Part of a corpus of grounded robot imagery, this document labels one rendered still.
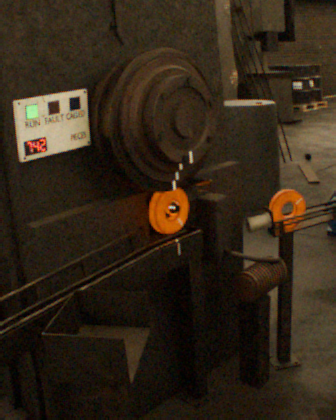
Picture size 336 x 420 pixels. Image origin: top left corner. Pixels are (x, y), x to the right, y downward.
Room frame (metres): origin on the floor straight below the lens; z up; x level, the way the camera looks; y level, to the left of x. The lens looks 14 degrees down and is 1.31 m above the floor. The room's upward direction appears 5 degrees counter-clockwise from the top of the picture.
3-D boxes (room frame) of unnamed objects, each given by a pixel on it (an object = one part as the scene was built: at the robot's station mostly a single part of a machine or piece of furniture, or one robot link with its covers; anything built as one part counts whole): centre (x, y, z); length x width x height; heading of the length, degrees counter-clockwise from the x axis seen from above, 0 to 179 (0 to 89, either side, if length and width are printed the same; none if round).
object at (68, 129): (1.59, 0.33, 1.15); 0.26 x 0.02 x 0.18; 134
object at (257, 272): (1.89, -0.32, 0.27); 0.22 x 0.13 x 0.53; 134
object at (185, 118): (1.68, -0.05, 1.11); 0.28 x 0.06 x 0.28; 134
